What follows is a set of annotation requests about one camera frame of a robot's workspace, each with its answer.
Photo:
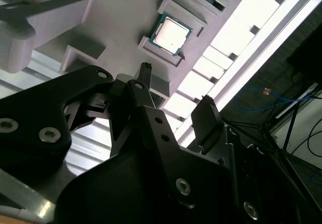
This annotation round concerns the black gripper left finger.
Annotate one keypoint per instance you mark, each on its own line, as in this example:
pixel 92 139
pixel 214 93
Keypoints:
pixel 37 113

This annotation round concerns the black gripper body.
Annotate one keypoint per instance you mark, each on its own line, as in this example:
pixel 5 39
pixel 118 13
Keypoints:
pixel 125 196

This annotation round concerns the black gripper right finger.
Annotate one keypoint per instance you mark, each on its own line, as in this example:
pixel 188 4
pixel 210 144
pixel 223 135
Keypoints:
pixel 206 123

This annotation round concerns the silver CPU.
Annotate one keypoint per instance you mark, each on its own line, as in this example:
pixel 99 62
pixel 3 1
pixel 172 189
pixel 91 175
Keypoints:
pixel 171 34

